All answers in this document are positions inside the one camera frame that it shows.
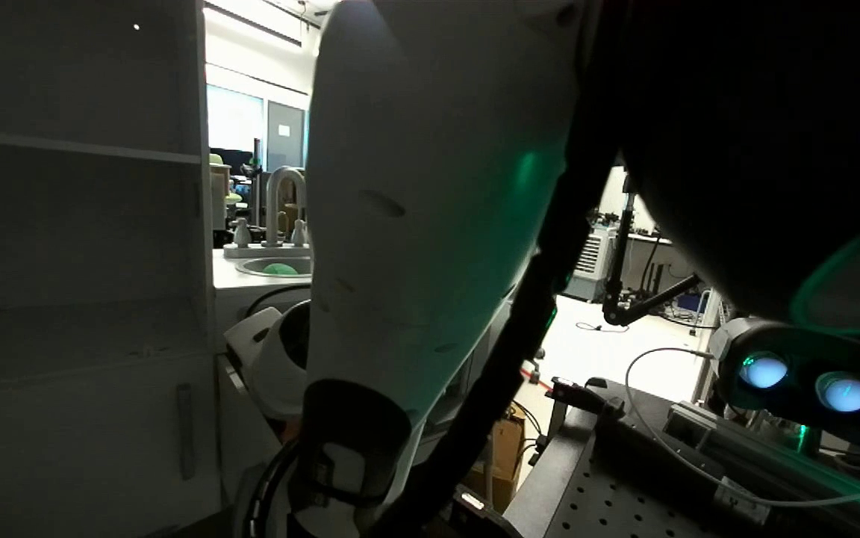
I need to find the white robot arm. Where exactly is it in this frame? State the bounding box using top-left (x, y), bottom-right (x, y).
top-left (267, 0), bottom-right (860, 533)

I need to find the green sink item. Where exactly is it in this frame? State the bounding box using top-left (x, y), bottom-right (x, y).
top-left (246, 261), bottom-right (308, 277)

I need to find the white toy kitchen cabinet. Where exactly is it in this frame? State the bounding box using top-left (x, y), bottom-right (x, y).
top-left (0, 0), bottom-right (314, 538)

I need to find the cardboard box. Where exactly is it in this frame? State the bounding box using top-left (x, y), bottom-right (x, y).
top-left (486, 415), bottom-right (525, 509)

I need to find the grey toy faucet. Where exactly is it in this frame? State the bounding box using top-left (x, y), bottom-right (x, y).
top-left (231, 168), bottom-right (308, 252)

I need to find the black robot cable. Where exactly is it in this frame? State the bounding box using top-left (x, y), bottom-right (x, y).
top-left (368, 129), bottom-right (634, 538)

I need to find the black camera with lights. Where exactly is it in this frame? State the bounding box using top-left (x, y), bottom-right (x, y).
top-left (714, 316), bottom-right (860, 446)

